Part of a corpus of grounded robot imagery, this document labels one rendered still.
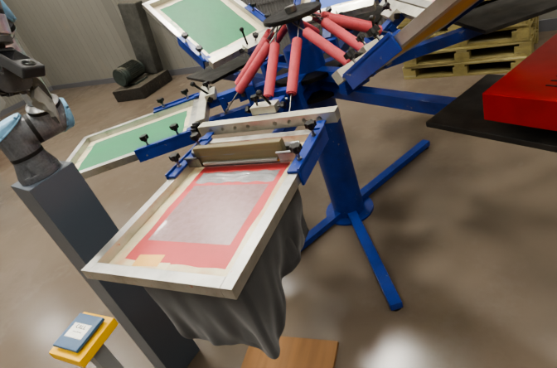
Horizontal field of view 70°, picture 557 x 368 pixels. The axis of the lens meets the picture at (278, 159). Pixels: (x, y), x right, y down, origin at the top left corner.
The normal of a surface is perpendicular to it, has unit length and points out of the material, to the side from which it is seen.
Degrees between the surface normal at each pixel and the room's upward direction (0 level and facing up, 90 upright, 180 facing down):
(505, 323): 0
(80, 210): 90
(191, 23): 32
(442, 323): 0
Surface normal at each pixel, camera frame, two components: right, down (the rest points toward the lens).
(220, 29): 0.04, -0.57
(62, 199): 0.79, 0.05
